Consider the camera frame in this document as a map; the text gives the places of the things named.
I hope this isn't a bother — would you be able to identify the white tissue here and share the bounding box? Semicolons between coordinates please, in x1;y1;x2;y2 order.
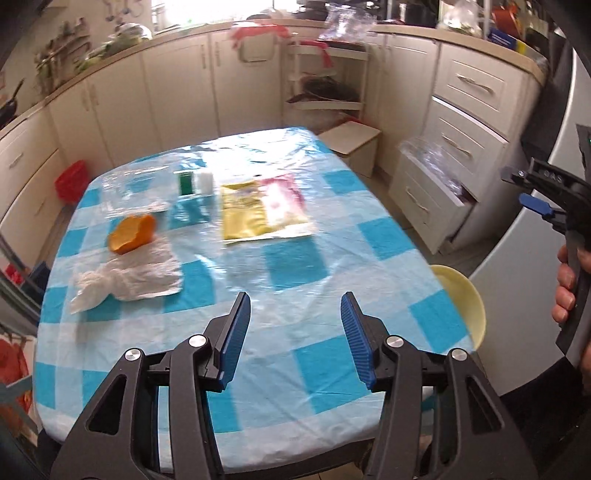
69;238;183;314

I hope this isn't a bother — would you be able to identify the yellow red snack wrapper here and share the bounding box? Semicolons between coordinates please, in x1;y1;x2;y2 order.
221;174;315;243

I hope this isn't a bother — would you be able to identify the orange peel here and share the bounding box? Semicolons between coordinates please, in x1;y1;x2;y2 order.
107;214;156;255

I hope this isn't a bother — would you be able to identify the clear tea bottle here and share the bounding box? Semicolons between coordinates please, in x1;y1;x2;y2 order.
98;165;216;220

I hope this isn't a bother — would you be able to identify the yellow plastic trash bin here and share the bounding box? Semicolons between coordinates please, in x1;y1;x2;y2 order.
431;265;487;350

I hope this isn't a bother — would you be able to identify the person's right hand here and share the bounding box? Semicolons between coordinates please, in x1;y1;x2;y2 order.
551;245;591;394

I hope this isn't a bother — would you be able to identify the open white bottom drawer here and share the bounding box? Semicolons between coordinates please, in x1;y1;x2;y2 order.
389;154;474;254

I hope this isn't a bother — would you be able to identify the clear plastic bag in drawer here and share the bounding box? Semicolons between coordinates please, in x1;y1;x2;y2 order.
399;137;464;197

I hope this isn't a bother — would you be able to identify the blue checkered tablecloth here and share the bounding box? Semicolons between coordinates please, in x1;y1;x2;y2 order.
33;128;473;473

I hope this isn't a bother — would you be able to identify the white drawer cabinet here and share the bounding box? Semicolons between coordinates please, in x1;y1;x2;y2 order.
386;41;546;252

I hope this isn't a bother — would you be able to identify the small white wooden stool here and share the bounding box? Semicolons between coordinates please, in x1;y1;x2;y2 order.
318;121;382;178

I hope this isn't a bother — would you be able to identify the white open shelf rack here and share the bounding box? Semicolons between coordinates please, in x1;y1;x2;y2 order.
281;35;370;133

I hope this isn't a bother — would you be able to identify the black frying pan on shelf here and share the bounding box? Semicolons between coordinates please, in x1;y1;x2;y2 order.
287;77;360;104

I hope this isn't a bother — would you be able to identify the white lower cabinet row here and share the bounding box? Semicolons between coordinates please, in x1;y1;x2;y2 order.
0;27;440;273

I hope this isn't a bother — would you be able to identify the clear bag on countertop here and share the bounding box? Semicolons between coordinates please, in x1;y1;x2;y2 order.
318;3;377;43

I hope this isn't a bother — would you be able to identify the red bag on cabinet handle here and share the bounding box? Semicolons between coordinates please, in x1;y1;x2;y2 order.
228;22;291;63

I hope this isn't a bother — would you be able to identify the black wok on wall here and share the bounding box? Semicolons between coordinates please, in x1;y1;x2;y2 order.
0;79;25;129

